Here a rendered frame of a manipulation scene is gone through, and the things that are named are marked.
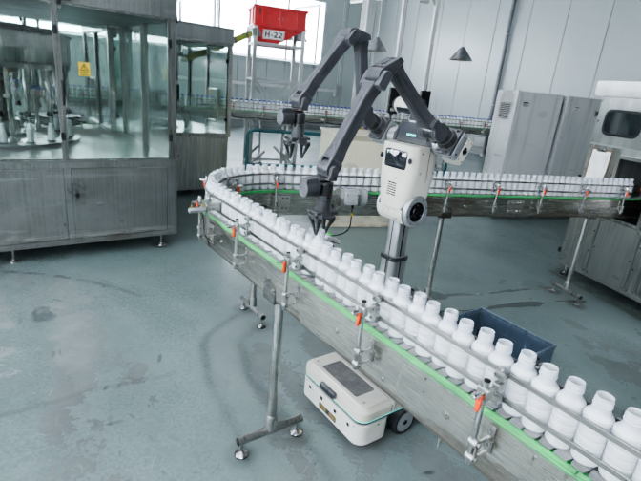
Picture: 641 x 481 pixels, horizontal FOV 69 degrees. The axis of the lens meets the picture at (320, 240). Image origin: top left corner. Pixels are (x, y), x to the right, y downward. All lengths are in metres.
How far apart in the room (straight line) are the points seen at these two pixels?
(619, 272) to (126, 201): 4.67
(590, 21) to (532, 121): 7.39
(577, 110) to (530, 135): 0.85
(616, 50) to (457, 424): 13.43
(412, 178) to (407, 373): 1.03
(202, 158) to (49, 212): 2.85
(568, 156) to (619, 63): 6.29
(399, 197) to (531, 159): 5.74
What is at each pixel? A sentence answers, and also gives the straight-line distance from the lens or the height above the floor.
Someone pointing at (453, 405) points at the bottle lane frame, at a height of 0.95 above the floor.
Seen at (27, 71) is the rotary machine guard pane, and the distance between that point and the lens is 4.50.
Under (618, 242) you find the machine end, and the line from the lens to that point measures 5.21.
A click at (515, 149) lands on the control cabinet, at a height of 1.06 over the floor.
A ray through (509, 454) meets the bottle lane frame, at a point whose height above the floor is 0.93.
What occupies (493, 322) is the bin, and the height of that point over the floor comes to 0.92.
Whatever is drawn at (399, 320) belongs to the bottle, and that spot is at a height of 1.07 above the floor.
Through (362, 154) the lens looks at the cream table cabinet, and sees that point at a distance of 5.88.
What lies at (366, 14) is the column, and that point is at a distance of 12.72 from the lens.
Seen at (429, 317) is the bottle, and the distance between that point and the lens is 1.38.
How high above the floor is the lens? 1.73
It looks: 19 degrees down
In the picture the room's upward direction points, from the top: 6 degrees clockwise
